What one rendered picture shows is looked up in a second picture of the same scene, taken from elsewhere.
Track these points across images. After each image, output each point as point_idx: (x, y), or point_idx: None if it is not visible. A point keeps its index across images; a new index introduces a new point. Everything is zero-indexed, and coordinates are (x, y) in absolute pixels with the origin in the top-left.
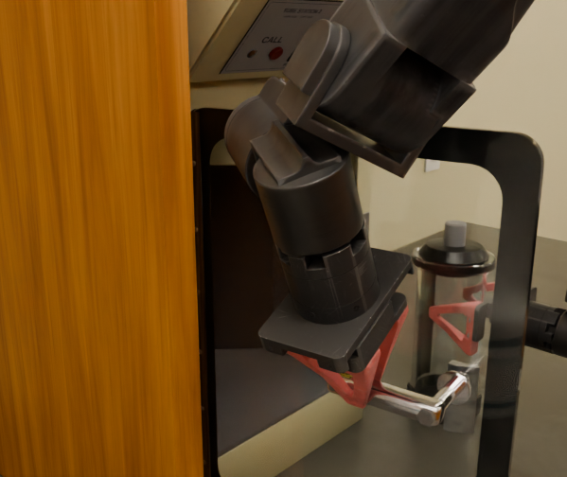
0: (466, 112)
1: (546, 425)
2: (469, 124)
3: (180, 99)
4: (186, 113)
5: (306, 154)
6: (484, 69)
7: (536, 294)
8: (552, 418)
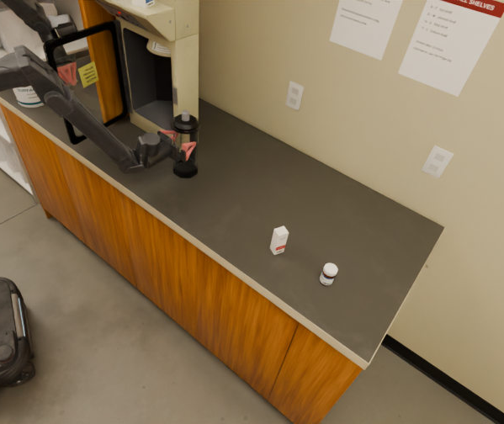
0: (496, 166)
1: (170, 192)
2: (497, 177)
3: (83, 13)
4: (85, 17)
5: None
6: (22, 19)
7: (176, 150)
8: (174, 194)
